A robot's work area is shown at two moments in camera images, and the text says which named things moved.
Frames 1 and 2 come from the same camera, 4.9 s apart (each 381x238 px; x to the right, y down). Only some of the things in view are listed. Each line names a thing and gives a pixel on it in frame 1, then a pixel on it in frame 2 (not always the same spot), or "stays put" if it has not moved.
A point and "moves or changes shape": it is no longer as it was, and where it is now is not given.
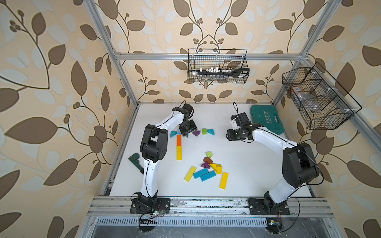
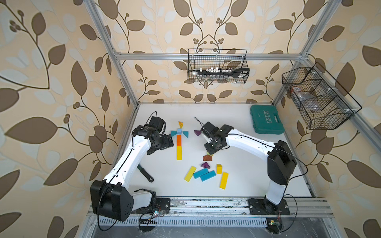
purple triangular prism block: (196, 133) stays put
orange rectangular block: (179, 140) stays put
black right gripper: (229, 136) -> (210, 150)
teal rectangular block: (200, 172) stays put
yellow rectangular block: (179, 153) stays put
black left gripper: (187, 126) -> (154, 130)
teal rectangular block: (208, 176) stays put
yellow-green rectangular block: (190, 173) stays put
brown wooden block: (208, 160) moves or changes shape
